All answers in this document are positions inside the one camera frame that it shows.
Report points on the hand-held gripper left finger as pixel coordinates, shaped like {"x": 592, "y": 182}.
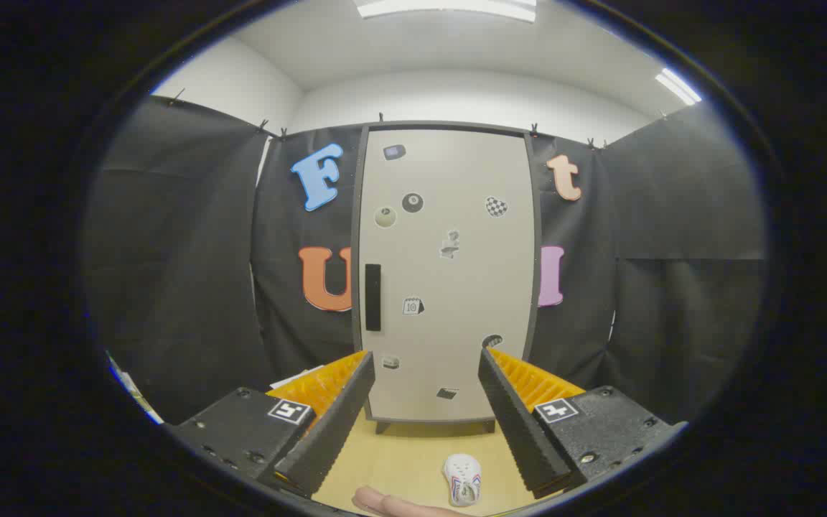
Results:
{"x": 327, "y": 438}

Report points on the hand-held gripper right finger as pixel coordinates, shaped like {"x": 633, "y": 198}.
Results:
{"x": 521, "y": 431}

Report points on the white shoe with striped sides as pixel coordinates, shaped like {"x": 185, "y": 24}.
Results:
{"x": 461, "y": 474}

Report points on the white tray of small items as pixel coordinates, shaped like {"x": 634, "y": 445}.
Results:
{"x": 133, "y": 392}

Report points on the small ceiling light panel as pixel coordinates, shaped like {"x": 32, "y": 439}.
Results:
{"x": 678, "y": 86}

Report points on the long ceiling light panel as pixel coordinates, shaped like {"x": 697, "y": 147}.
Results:
{"x": 449, "y": 8}

